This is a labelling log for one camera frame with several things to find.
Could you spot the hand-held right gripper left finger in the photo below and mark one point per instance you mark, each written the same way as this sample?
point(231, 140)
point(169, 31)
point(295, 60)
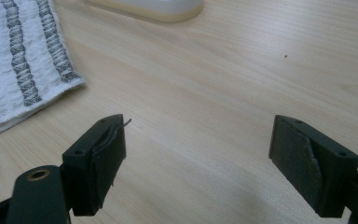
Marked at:
point(96, 165)

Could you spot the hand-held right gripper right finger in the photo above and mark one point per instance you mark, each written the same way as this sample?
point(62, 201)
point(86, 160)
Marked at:
point(307, 161)

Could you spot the white grey striped towel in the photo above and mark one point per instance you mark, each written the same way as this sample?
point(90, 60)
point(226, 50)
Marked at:
point(15, 56)

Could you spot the white cream dish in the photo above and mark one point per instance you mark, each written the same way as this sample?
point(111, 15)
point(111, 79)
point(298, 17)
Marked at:
point(155, 9)

